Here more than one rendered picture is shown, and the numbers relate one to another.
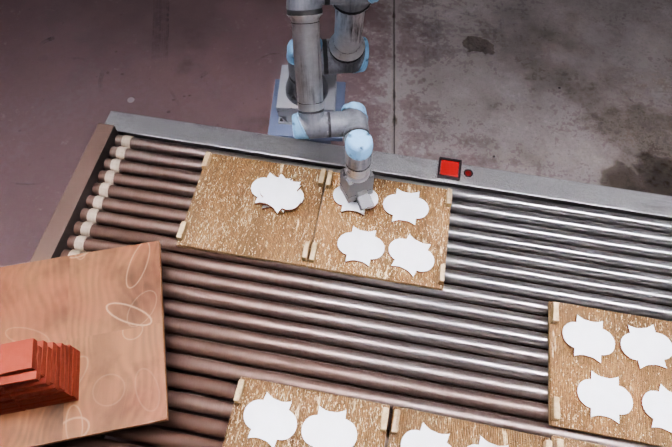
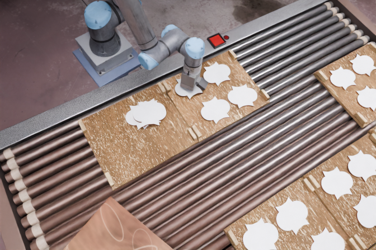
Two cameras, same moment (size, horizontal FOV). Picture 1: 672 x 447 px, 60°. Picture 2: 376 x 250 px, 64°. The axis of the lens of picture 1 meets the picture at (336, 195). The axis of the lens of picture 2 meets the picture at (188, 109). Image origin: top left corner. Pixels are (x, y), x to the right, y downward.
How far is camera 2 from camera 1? 0.79 m
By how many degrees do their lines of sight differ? 24
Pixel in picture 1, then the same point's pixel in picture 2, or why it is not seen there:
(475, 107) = (156, 17)
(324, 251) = (200, 127)
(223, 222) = (128, 154)
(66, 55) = not seen: outside the picture
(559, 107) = not seen: outside the picture
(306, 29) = not seen: outside the picture
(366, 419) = (299, 193)
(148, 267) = (120, 217)
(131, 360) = not seen: outside the picture
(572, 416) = (367, 116)
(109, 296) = not seen: outside the picture
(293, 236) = (176, 131)
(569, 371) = (348, 98)
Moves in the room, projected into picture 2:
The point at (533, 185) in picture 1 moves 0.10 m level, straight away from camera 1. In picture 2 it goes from (258, 24) to (253, 11)
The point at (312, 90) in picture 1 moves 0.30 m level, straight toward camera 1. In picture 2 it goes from (148, 29) to (208, 81)
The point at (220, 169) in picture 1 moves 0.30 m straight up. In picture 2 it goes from (95, 125) to (79, 90)
